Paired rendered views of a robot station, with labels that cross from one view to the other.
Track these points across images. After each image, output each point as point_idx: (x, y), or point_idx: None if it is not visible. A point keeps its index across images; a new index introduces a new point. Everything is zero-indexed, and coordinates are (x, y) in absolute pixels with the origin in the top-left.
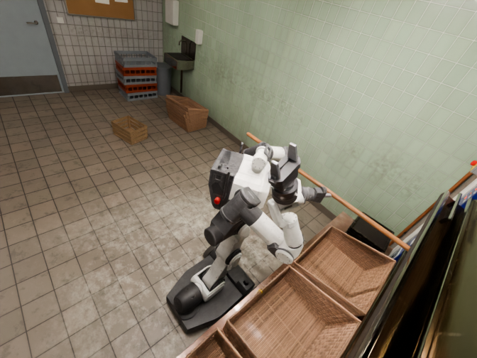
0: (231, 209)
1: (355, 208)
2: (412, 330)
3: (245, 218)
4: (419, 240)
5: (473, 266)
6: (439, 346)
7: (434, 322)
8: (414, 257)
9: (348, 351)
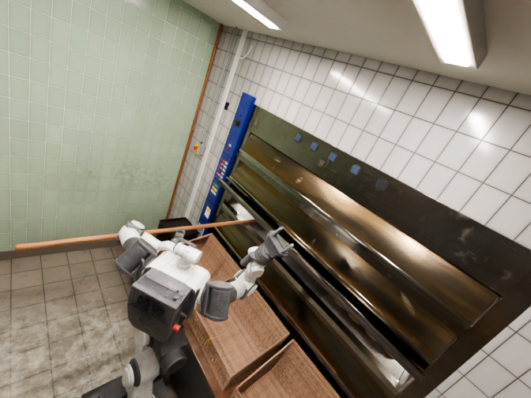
0: (226, 306)
1: (201, 224)
2: (301, 253)
3: (233, 299)
4: (258, 217)
5: (283, 212)
6: (315, 248)
7: (305, 243)
8: (271, 227)
9: (269, 292)
